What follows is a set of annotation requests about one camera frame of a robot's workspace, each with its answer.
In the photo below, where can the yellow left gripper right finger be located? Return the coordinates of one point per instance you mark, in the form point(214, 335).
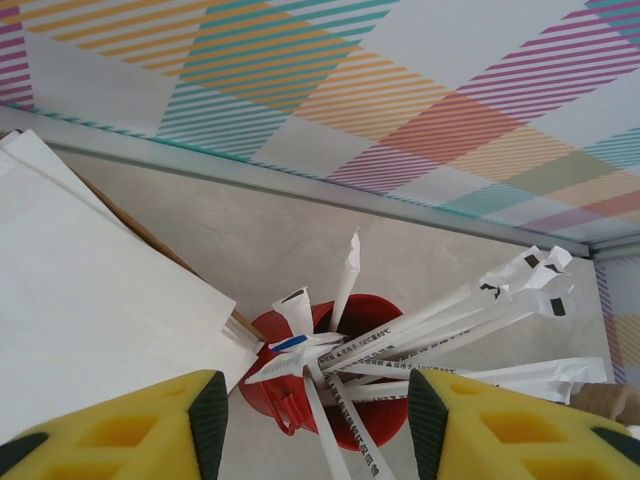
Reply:
point(525, 440)

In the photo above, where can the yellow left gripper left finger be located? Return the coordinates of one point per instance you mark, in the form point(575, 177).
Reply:
point(100, 440)

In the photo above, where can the brown pulp cup carrier stack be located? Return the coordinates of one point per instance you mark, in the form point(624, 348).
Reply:
point(600, 400)

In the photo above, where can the white paper napkin stack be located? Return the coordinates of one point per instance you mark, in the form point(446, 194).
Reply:
point(90, 300)

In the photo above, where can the red metal bucket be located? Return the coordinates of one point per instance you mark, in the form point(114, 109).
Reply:
point(370, 420)

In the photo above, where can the aluminium frame floor rail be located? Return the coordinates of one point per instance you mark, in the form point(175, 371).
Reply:
point(300, 185)

